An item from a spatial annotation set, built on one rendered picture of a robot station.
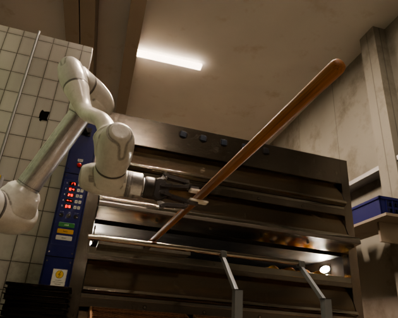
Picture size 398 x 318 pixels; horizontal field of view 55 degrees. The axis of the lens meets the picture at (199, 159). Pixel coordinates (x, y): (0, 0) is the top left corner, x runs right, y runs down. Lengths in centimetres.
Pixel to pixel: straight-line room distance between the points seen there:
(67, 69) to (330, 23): 493
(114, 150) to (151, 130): 156
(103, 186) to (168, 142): 146
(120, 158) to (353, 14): 524
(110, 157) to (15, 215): 67
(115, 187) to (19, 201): 55
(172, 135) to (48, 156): 119
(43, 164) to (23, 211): 20
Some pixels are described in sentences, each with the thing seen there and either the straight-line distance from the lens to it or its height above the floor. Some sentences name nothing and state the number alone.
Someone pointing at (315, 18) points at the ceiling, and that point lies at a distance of 604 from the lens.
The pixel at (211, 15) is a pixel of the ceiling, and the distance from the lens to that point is 589.
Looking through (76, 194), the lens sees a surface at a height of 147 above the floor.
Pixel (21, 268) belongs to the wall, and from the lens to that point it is 238.
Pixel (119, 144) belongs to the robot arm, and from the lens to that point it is 113.
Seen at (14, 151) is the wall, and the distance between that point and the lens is 258.
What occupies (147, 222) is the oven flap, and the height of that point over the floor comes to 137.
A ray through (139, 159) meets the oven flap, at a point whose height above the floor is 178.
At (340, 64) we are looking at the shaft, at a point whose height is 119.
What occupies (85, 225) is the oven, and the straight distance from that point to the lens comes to 241.
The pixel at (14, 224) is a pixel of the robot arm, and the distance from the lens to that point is 173.
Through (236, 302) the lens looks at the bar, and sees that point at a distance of 189.
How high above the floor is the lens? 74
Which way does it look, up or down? 25 degrees up
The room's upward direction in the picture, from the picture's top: 4 degrees clockwise
